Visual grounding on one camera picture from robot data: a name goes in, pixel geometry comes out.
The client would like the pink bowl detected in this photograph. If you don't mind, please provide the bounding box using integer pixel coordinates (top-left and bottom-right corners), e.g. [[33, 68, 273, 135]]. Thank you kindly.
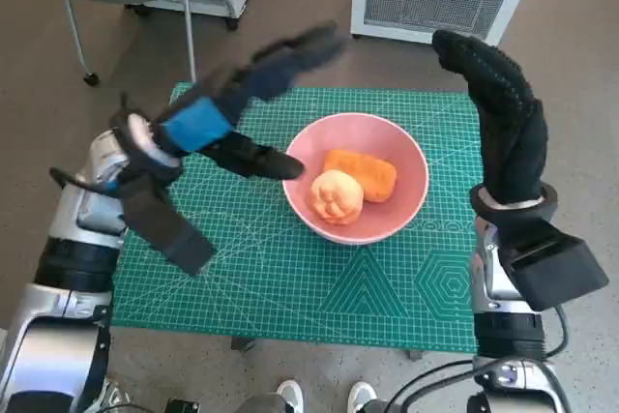
[[282, 112, 430, 246]]

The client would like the oblong orange toy bread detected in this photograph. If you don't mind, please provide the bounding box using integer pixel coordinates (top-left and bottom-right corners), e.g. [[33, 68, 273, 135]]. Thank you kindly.
[[322, 149, 398, 204]]

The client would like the silver metal pole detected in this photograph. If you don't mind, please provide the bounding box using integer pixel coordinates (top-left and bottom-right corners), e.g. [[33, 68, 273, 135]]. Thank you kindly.
[[178, 0, 198, 83]]

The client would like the left robot hand blue tape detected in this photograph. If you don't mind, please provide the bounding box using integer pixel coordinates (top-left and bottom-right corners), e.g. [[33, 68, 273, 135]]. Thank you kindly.
[[154, 19, 349, 181]]

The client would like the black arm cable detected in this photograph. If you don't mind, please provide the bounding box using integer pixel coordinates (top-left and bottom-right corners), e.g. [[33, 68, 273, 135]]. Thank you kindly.
[[49, 166, 122, 196], [386, 306, 570, 413]]

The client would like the green cutting mat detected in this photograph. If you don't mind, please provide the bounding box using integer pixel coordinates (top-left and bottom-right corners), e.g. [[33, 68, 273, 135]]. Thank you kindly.
[[110, 82, 480, 354]]

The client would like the round toy bread bun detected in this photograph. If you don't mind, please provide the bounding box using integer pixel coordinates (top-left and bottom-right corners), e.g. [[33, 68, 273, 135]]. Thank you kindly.
[[309, 169, 365, 226]]

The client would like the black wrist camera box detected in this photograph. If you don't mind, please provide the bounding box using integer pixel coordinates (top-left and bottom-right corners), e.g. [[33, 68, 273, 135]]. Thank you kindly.
[[118, 180, 217, 277], [502, 219, 609, 310]]

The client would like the right black wrist camera box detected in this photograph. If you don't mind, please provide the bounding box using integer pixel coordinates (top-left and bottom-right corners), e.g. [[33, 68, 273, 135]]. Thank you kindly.
[[502, 219, 609, 310]]

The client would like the right robot hand black glove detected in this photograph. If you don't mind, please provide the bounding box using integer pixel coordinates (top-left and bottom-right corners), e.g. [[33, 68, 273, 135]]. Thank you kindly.
[[431, 28, 550, 206]]

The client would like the white shoe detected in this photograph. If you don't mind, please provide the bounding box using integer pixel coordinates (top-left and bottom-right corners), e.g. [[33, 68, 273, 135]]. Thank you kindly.
[[347, 382, 373, 413], [275, 380, 305, 413]]

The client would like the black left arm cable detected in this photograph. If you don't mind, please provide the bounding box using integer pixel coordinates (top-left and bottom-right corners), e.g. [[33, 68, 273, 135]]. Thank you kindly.
[[49, 166, 122, 196]]

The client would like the left black wrist camera box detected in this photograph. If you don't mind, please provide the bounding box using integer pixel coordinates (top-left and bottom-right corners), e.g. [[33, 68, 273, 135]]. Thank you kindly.
[[118, 180, 217, 277]]

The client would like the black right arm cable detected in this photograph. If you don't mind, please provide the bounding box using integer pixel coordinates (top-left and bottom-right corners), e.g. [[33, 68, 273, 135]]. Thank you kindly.
[[386, 306, 570, 413]]

